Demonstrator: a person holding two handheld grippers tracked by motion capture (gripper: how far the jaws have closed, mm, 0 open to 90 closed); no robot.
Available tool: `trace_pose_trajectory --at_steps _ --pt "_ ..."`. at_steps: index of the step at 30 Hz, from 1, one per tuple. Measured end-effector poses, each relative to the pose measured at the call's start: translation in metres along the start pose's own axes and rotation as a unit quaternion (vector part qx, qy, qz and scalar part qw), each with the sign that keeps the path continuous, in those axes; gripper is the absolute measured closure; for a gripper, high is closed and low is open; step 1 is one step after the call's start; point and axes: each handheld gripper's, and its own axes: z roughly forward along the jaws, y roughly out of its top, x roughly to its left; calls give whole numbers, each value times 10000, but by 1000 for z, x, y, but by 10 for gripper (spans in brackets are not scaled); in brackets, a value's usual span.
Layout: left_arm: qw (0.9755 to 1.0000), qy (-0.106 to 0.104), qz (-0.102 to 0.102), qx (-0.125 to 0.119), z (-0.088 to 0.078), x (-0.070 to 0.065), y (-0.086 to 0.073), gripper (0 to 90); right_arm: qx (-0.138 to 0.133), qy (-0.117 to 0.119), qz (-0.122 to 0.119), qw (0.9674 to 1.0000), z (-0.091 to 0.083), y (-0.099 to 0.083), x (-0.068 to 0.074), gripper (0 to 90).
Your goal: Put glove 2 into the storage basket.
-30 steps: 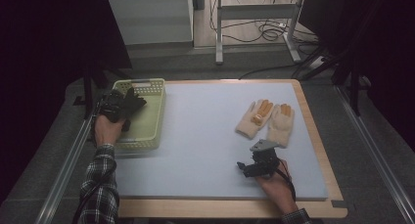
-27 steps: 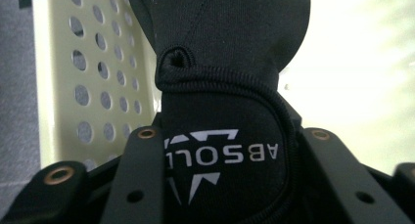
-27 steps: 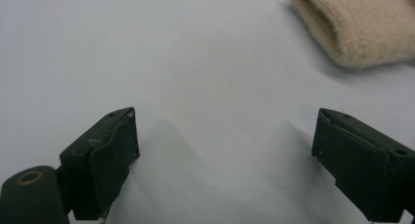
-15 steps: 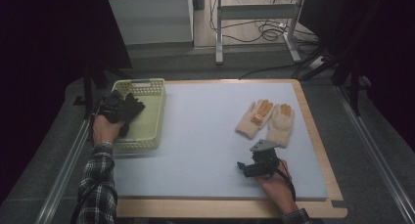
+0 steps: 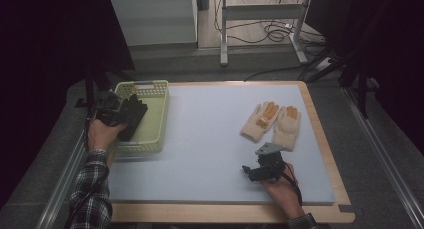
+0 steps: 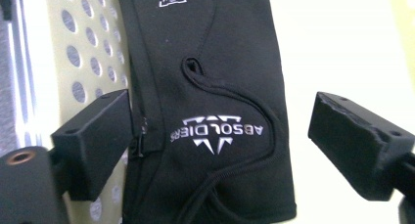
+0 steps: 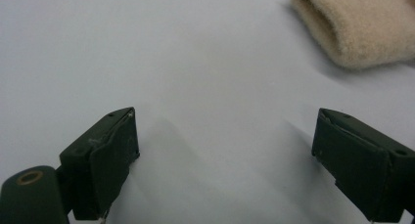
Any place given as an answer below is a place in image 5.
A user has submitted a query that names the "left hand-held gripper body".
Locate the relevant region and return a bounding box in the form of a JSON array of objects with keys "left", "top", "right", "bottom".
[{"left": 96, "top": 92, "right": 130, "bottom": 127}]

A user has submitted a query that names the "grey metal desk frame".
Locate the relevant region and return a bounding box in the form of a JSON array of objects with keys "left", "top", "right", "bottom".
[{"left": 219, "top": 0, "right": 314, "bottom": 67}]

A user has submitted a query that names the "black metal stand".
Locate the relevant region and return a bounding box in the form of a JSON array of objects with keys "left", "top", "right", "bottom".
[
  {"left": 299, "top": 45, "right": 370, "bottom": 119},
  {"left": 83, "top": 63, "right": 134, "bottom": 123}
]

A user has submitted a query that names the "pale blue foam mat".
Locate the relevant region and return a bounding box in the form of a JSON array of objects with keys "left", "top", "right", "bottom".
[{"left": 108, "top": 84, "right": 337, "bottom": 205}]

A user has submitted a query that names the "long black floor cable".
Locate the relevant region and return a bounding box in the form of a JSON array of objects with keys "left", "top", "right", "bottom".
[{"left": 243, "top": 64, "right": 306, "bottom": 82}]

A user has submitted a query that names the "beige glove with orange ears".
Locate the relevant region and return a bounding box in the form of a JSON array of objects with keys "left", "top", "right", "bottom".
[{"left": 271, "top": 105, "right": 302, "bottom": 152}]

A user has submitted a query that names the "tangle of black floor cables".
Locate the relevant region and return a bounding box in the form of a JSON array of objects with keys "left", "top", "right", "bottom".
[{"left": 214, "top": 0, "right": 326, "bottom": 45}]

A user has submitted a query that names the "person's left hand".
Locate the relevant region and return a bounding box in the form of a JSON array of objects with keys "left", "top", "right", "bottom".
[{"left": 87, "top": 118, "right": 128, "bottom": 153}]

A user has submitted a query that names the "white power strip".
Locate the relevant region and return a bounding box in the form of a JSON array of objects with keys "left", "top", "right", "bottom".
[{"left": 315, "top": 56, "right": 333, "bottom": 72}]

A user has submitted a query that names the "pale green perforated plastic basket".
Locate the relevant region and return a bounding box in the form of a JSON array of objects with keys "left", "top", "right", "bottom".
[{"left": 111, "top": 79, "right": 170, "bottom": 154}]

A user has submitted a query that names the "grey metal floor rail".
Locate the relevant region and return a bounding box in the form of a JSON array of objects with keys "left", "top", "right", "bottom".
[
  {"left": 342, "top": 87, "right": 424, "bottom": 229},
  {"left": 34, "top": 98, "right": 111, "bottom": 229}
]

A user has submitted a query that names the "beige glove with rabbit face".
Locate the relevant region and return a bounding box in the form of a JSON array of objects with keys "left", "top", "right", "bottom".
[{"left": 240, "top": 101, "right": 281, "bottom": 144}]

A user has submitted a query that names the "dark curtain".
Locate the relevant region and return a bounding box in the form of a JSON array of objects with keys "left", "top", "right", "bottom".
[
  {"left": 305, "top": 0, "right": 424, "bottom": 147},
  {"left": 0, "top": 0, "right": 135, "bottom": 208}
]

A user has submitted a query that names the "black glove with white logo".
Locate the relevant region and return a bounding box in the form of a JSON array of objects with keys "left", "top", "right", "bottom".
[{"left": 116, "top": 93, "right": 149, "bottom": 143}]

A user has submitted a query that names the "white cabinet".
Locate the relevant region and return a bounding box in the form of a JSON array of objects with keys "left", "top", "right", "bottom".
[{"left": 109, "top": 0, "right": 199, "bottom": 47}]

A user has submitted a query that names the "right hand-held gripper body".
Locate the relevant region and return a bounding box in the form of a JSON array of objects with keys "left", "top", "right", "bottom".
[{"left": 254, "top": 142, "right": 290, "bottom": 183}]

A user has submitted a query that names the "person's right hand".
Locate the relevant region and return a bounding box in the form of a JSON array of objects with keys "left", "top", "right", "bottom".
[{"left": 261, "top": 163, "right": 303, "bottom": 220}]

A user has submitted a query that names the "right hand-held gripper black cable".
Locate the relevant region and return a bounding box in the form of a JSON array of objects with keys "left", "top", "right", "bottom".
[{"left": 281, "top": 161, "right": 304, "bottom": 207}]

